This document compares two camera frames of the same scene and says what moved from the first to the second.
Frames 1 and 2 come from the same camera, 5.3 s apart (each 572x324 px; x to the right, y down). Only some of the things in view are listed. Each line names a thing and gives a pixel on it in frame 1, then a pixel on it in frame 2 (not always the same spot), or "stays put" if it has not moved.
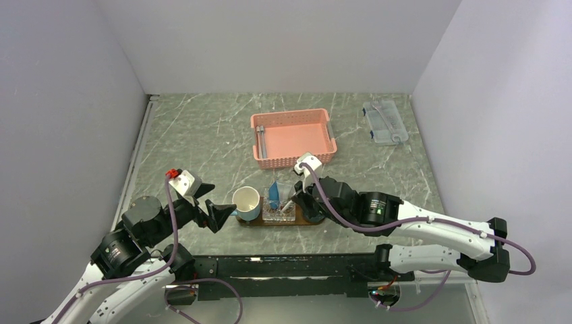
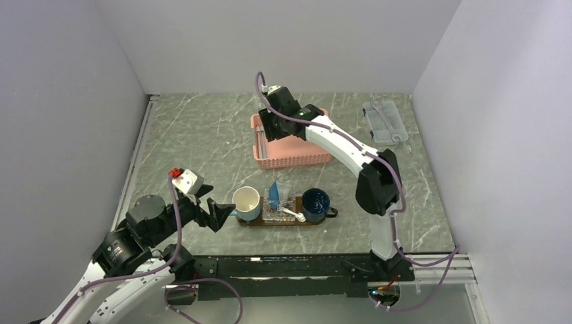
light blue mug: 247,202 stays put
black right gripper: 301,196 → 266,116
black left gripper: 217,214 stays put
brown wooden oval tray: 300,220 stays put
